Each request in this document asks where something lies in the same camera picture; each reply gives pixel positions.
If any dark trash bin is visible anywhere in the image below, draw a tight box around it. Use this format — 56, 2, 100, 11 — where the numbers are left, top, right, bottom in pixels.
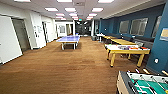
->
91, 34, 98, 42

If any blue ping pong table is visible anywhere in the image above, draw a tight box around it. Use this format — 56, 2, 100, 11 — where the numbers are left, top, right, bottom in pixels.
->
55, 34, 82, 51

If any small white table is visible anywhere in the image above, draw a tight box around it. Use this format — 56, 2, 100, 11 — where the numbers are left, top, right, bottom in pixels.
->
96, 32, 106, 43

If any long wooden table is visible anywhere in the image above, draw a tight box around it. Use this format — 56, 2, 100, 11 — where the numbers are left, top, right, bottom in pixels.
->
103, 34, 118, 44
109, 37, 138, 47

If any square ceiling light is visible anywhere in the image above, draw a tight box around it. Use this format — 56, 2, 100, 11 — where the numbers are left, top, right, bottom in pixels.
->
64, 7, 77, 13
91, 7, 105, 14
55, 13, 65, 17
68, 13, 78, 17
56, 0, 73, 4
59, 17, 67, 21
44, 7, 60, 13
13, 0, 32, 4
86, 13, 98, 17
71, 16, 79, 20
97, 0, 115, 4

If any yellow air hockey table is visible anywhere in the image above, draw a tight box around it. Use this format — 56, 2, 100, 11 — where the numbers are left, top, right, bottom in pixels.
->
104, 44, 152, 68

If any interior glass window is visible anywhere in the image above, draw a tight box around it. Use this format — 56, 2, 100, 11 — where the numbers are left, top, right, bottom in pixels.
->
151, 14, 163, 38
129, 17, 150, 37
118, 20, 131, 35

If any colourful game items pile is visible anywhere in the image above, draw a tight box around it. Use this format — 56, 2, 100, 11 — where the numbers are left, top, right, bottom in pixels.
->
117, 45, 150, 51

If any grey elevator door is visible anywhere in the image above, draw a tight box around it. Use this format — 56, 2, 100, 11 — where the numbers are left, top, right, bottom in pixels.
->
11, 18, 32, 53

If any foosball table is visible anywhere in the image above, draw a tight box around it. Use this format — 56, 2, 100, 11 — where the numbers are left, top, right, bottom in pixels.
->
116, 68, 168, 94

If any white floor outlet plate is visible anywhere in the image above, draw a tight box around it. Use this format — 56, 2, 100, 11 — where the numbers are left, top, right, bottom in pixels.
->
153, 58, 159, 64

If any yellow wall sign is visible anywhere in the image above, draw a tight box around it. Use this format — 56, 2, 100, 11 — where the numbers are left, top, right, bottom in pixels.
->
159, 27, 168, 42

